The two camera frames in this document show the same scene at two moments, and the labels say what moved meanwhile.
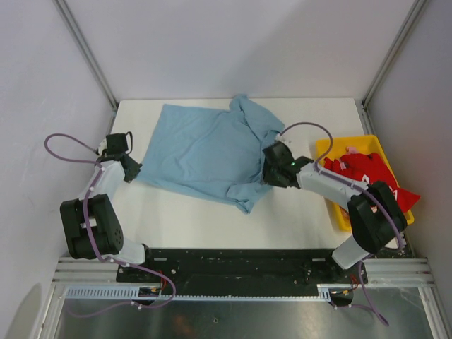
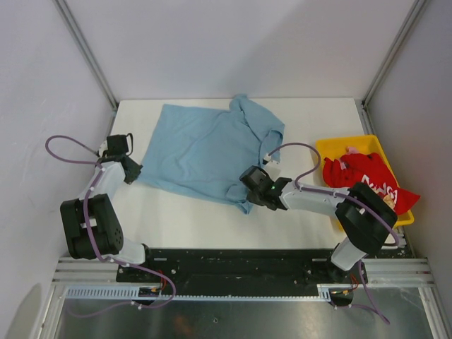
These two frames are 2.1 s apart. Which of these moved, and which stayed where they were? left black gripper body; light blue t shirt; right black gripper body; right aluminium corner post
Moved: right black gripper body
Stayed: right aluminium corner post; light blue t shirt; left black gripper body
